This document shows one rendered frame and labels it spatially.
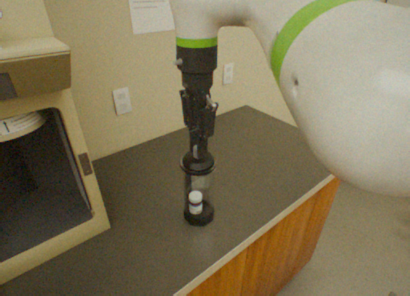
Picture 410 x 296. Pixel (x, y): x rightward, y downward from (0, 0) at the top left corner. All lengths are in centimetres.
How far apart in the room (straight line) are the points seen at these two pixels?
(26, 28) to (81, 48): 49
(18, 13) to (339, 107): 55
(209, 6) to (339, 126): 41
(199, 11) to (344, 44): 37
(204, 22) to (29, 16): 32
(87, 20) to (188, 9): 60
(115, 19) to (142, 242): 80
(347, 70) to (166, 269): 69
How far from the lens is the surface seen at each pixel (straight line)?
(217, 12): 55
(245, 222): 87
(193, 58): 56
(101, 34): 110
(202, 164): 69
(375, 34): 20
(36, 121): 70
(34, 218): 92
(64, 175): 92
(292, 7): 32
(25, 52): 50
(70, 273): 84
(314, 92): 19
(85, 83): 111
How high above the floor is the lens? 160
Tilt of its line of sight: 32 degrees down
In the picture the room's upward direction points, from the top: straight up
